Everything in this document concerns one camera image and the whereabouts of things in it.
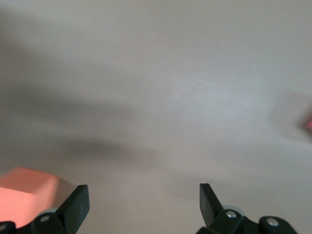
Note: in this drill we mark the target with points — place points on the orange foam block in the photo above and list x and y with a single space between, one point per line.
24 192

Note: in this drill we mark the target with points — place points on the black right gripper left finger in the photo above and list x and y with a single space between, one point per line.
73 209

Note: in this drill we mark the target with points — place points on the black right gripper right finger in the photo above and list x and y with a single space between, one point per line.
210 207

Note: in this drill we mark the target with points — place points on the red foam block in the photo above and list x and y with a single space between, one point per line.
309 124

